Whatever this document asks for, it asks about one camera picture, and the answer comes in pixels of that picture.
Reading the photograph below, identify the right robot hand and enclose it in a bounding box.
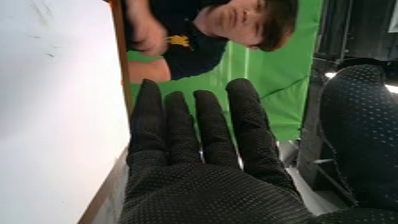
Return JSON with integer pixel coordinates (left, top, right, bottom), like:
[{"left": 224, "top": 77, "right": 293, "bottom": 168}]
[{"left": 117, "top": 63, "right": 398, "bottom": 224}]

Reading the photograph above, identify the person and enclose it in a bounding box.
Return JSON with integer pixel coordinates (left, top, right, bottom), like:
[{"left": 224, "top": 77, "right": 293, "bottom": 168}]
[{"left": 121, "top": 0, "right": 300, "bottom": 85}]

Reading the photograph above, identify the white sheet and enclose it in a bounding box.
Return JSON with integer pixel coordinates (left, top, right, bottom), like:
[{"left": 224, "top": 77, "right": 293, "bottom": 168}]
[{"left": 0, "top": 0, "right": 133, "bottom": 224}]

